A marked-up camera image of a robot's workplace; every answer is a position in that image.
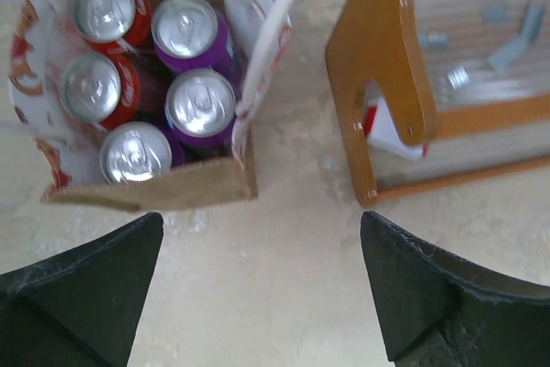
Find red cola can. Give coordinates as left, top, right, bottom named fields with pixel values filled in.
left=70, top=0, right=152, bottom=56
left=59, top=52, right=141, bottom=131

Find orange wooden shelf rack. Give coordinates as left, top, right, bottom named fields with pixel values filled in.
left=326, top=0, right=549, bottom=206

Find red cola can middle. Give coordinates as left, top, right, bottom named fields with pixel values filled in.
left=59, top=52, right=141, bottom=131

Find red cola can far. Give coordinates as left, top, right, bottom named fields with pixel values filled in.
left=70, top=0, right=152, bottom=56

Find purple fanta can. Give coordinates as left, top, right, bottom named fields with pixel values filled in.
left=164, top=69, right=241, bottom=149
left=151, top=0, right=241, bottom=84
left=99, top=121, right=186, bottom=184

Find grey metal clips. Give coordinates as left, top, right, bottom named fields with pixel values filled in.
left=417, top=2, right=549, bottom=106

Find white and red box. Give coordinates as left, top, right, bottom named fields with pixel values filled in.
left=364, top=96, right=428, bottom=161

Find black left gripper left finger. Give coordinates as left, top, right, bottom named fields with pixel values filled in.
left=1, top=212, right=163, bottom=366

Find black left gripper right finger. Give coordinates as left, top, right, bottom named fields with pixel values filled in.
left=360, top=211, right=549, bottom=366

